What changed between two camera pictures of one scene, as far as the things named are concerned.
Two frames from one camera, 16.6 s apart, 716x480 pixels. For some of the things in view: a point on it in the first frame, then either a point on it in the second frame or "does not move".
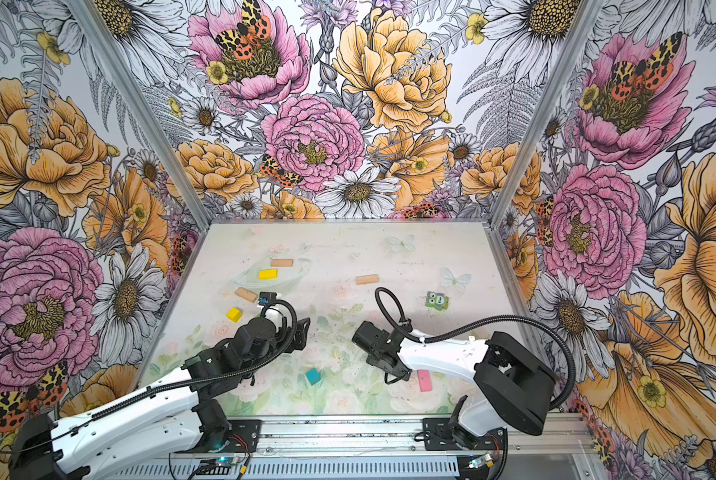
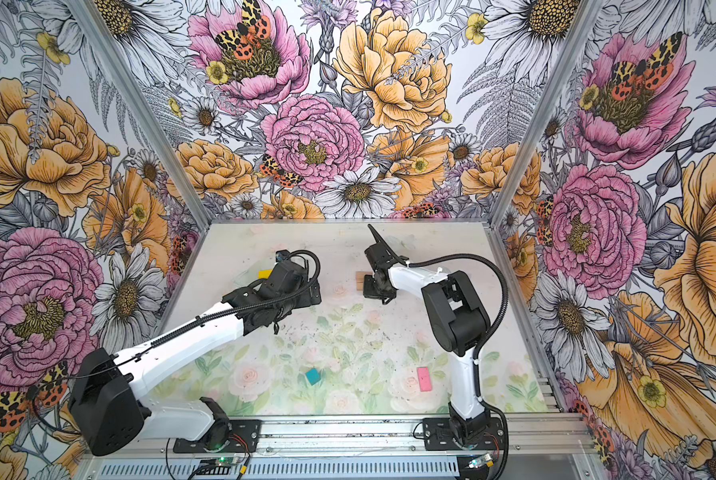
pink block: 425,380 does not move
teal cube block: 313,375 does not move
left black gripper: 299,343 to 305,300
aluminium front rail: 401,437 does not move
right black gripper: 400,373 to 368,291
